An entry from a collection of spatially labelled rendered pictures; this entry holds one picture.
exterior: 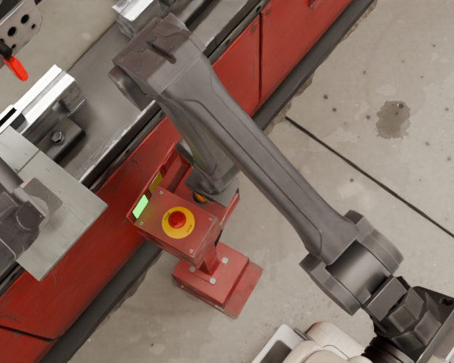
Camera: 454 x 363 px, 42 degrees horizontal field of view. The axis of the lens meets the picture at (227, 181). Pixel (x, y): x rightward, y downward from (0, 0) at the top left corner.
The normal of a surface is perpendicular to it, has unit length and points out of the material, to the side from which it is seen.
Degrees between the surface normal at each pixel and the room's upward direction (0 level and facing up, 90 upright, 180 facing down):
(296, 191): 35
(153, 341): 0
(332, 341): 0
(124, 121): 0
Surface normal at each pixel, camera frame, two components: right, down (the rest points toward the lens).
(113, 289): -0.04, -0.34
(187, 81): 0.29, 0.16
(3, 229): 0.73, -0.61
